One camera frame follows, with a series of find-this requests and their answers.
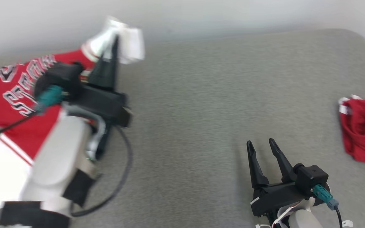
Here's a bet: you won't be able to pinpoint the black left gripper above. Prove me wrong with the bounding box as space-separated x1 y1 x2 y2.
74 35 132 127

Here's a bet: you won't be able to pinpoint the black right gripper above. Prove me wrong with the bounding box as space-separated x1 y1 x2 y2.
247 138 313 219

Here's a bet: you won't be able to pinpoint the red white basketball shorts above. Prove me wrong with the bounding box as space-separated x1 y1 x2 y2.
338 94 365 167

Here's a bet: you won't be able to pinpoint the grey fabric sofa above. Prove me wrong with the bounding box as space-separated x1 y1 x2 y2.
0 28 365 228

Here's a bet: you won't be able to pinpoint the teal right camera connector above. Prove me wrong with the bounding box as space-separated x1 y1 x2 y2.
312 184 340 210

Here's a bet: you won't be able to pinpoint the teal camera connector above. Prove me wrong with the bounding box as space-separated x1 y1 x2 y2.
35 85 64 113
312 184 340 210

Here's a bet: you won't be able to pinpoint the teal left camera connector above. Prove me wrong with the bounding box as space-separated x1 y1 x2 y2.
35 85 64 113

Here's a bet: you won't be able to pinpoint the black right camera cable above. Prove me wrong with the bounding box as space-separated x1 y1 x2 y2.
334 206 343 228

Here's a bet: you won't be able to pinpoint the black camera cable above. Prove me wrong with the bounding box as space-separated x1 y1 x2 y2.
0 112 39 143
334 206 343 228

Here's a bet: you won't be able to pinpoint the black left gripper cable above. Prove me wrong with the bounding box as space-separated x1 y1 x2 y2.
70 125 134 218

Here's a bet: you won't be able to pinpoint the black left camera cable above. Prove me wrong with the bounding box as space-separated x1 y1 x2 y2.
0 112 39 143

